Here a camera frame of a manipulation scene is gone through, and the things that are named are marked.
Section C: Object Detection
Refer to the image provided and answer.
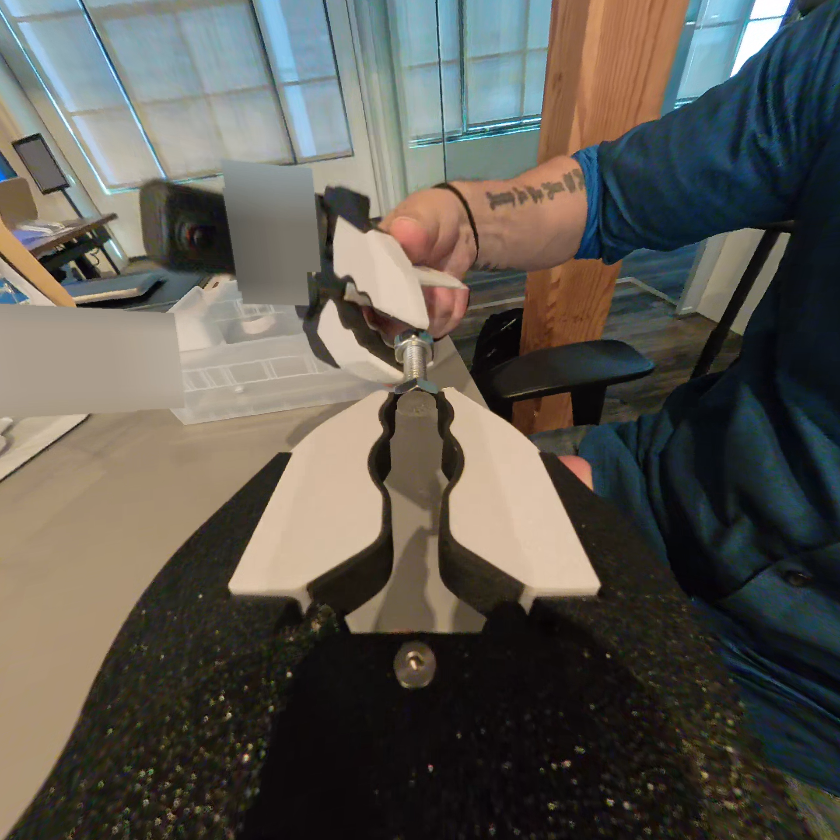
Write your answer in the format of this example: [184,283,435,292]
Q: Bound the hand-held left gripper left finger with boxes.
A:
[227,389,396,605]

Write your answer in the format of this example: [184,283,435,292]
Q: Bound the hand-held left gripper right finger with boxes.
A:
[437,389,602,608]

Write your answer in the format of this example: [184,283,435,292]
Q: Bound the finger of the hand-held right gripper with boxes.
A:
[333,217,432,332]
[317,302,404,385]

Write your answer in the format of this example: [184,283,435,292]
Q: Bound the steel hex bolt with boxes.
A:
[395,344,442,416]

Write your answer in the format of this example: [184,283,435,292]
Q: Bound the person's right forearm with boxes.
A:
[469,152,588,271]

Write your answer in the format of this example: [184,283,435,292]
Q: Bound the person's right hand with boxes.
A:
[364,184,480,339]

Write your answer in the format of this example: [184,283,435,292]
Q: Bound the person's left hand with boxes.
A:
[556,453,595,490]

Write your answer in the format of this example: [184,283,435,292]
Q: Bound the clear plastic bin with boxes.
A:
[171,279,404,426]

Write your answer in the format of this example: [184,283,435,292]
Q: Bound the person's grey jeans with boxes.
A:
[532,425,593,462]

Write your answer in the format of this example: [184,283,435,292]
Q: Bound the black wrist band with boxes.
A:
[433,182,481,263]

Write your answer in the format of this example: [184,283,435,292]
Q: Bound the black bag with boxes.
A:
[471,307,526,388]

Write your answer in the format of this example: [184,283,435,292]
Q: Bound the person's black office chair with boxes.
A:
[489,223,795,427]

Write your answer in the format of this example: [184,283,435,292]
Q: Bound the black flat box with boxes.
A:
[79,269,217,309]

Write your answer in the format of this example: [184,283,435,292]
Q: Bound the window with white blind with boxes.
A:
[13,0,552,193]

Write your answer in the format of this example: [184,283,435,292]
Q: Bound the silver laptop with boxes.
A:
[66,274,168,304]

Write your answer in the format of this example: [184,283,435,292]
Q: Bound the person's blue shirt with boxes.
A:
[574,0,840,795]

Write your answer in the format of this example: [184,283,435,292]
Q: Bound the long brown desk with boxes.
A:
[20,213,120,277]

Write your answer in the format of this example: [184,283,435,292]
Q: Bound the small black monitor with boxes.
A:
[12,133,83,217]

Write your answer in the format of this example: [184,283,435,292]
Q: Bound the printed instruction sheet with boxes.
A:
[0,259,32,307]

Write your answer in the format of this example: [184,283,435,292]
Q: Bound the light wooden support post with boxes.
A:
[512,0,690,434]

